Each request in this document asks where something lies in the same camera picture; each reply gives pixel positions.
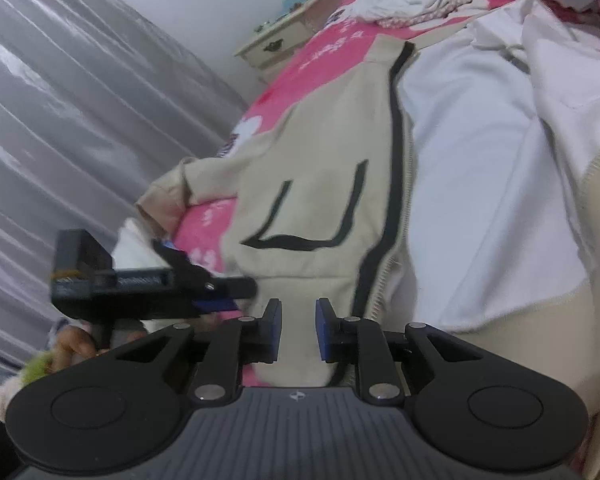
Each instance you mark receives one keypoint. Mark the pink floral blanket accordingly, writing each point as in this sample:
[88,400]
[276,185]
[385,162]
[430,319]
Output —
[320,60]

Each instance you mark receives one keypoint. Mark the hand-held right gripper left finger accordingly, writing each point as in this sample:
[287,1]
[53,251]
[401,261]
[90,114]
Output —
[275,332]

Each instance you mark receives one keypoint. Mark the blue trinket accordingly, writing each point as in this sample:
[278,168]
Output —
[289,6]

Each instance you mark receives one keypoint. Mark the green fuzzy item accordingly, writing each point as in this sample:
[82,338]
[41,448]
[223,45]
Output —
[37,367]

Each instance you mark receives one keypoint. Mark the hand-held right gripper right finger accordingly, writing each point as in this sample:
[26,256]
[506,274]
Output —
[322,332]

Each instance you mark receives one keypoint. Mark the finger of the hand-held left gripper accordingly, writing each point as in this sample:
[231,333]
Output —
[230,287]
[215,306]

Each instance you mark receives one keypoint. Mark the beige zip jacket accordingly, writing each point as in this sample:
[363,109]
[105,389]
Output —
[320,160]

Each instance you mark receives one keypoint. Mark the cream nightstand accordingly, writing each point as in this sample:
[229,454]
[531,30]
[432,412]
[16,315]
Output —
[280,42]

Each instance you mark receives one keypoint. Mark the grey curtain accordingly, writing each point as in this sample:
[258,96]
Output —
[80,110]

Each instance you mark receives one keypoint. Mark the person's left hand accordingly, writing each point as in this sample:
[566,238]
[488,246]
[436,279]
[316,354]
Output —
[77,345]

